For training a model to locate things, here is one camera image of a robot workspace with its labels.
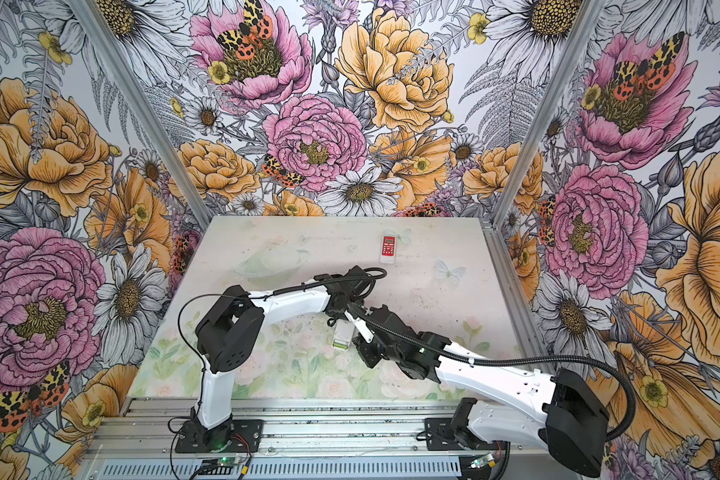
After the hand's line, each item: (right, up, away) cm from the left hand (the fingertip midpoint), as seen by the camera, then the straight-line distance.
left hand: (348, 318), depth 93 cm
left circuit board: (-27, -29, -22) cm, 45 cm away
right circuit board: (+33, -29, -22) cm, 49 cm away
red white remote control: (+14, +21, +18) cm, 31 cm away
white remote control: (-1, -4, -2) cm, 5 cm away
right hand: (+5, -4, -16) cm, 17 cm away
